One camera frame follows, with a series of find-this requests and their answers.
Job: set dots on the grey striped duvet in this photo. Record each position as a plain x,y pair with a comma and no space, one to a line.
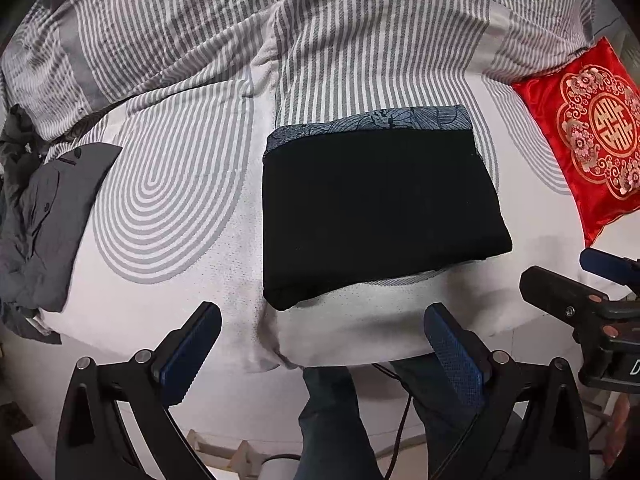
175,25

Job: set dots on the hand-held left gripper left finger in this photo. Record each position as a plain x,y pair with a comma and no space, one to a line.
192,355

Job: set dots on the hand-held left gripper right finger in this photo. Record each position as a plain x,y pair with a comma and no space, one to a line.
455,355

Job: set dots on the grey jacket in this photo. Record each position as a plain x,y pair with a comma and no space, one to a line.
45,220

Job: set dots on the person's right leg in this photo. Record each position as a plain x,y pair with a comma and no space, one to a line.
440,430

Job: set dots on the wooden frame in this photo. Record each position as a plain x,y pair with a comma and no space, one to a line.
235,455

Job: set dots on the person's right forearm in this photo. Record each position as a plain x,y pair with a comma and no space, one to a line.
622,430

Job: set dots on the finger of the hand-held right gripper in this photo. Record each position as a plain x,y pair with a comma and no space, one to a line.
600,260
555,290

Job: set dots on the person's legs in jeans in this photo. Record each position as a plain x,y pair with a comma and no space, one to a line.
404,420

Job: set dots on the white patterned bed sheet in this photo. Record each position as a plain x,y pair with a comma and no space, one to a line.
175,210

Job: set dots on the black pants with blue waistband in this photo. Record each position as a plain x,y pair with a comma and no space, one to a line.
375,210

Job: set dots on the person's leg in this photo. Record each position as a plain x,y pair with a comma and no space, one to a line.
335,420
440,430

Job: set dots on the person's left leg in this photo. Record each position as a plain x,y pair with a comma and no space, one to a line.
335,420

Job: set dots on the red embroidered cushion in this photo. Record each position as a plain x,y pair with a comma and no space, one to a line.
590,135

